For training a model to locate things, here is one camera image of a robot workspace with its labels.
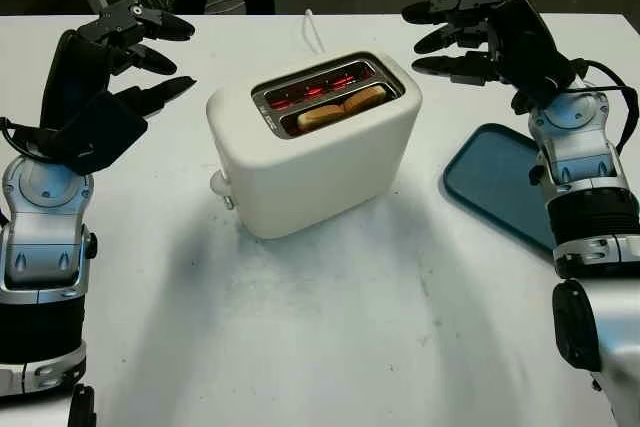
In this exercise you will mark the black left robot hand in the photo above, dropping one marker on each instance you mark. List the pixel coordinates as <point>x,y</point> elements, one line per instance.
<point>70,77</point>

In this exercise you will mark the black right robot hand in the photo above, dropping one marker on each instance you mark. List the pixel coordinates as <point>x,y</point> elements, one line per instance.
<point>525,42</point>

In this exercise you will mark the browned toast slice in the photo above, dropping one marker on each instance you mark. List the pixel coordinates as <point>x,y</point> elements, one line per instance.
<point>325,114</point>

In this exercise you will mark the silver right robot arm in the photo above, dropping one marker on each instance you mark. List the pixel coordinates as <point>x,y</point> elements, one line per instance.
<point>580,157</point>

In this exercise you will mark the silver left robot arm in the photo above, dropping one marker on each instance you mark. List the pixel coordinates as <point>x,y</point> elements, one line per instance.
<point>45,227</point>

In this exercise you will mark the white toaster lever knob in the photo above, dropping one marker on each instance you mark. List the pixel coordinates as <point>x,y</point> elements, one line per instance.
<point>220,186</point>

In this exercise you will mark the white two-slot toaster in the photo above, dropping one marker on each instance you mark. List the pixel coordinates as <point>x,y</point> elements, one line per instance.
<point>320,187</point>

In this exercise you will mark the blue plastic tray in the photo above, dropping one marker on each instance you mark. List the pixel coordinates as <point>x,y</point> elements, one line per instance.
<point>495,182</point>

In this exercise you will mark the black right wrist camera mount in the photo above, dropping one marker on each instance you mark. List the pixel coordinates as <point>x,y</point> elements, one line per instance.
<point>535,99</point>

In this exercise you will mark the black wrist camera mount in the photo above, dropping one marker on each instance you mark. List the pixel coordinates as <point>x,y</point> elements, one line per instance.
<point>535,99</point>
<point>105,137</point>

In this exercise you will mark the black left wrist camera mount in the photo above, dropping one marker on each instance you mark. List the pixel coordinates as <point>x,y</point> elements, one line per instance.
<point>105,137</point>

